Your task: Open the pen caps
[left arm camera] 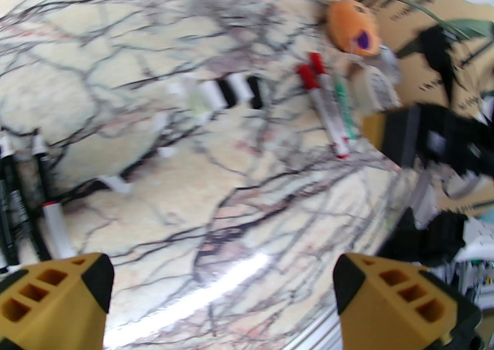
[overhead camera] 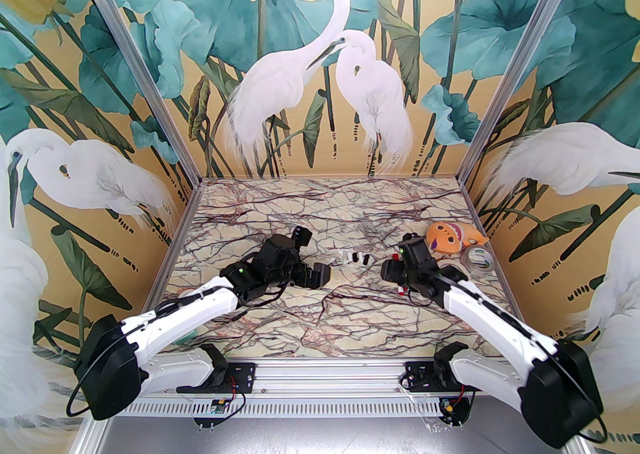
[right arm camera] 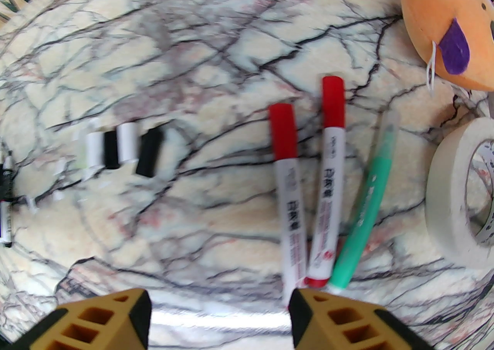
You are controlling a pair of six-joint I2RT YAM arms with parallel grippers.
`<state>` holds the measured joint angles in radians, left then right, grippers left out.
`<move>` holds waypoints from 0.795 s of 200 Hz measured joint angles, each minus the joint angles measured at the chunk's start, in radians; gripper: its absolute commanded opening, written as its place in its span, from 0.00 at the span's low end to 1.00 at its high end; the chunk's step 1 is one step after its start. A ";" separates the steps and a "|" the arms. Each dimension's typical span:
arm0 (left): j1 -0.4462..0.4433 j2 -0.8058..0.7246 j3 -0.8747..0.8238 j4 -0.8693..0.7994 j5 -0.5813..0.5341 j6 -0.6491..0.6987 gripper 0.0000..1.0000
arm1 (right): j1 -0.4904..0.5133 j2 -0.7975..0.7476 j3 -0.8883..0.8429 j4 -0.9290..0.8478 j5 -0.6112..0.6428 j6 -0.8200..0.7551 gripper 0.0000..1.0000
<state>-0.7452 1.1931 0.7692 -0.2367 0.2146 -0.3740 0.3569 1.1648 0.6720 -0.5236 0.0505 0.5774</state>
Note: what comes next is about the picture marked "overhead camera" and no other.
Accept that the perforated metal strip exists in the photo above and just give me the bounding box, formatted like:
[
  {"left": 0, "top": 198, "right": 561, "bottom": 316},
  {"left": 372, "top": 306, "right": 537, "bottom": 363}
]
[{"left": 125, "top": 398, "right": 437, "bottom": 417}]

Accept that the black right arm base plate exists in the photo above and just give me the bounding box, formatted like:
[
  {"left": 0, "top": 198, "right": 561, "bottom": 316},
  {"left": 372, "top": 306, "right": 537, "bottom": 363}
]
[{"left": 403, "top": 361, "right": 487, "bottom": 393}]

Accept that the aluminium side rail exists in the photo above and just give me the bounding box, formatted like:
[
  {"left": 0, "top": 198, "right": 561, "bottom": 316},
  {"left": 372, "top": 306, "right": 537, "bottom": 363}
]
[
  {"left": 459, "top": 179, "right": 541, "bottom": 356},
  {"left": 122, "top": 179, "right": 203, "bottom": 358}
]

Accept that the clear tape roll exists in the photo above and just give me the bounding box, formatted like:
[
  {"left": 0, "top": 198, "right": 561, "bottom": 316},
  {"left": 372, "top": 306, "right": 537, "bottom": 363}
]
[{"left": 461, "top": 244, "right": 496, "bottom": 273}]

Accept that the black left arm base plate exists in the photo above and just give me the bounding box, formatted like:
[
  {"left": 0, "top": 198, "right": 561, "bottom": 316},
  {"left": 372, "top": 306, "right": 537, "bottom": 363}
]
[{"left": 207, "top": 361, "right": 257, "bottom": 395}]

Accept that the aluminium frame rail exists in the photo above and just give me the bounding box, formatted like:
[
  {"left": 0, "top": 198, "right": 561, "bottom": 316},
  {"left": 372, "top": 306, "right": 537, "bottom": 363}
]
[{"left": 97, "top": 356, "right": 571, "bottom": 398}]

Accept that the orange fish plush toy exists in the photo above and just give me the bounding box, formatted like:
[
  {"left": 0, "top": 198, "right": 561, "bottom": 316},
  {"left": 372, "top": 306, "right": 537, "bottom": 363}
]
[{"left": 425, "top": 221, "right": 491, "bottom": 256}]

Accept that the aluminium frame post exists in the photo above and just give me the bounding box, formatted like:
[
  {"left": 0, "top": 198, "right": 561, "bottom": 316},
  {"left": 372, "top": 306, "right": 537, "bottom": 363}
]
[
  {"left": 459, "top": 0, "right": 593, "bottom": 185},
  {"left": 65, "top": 0, "right": 202, "bottom": 181}
]

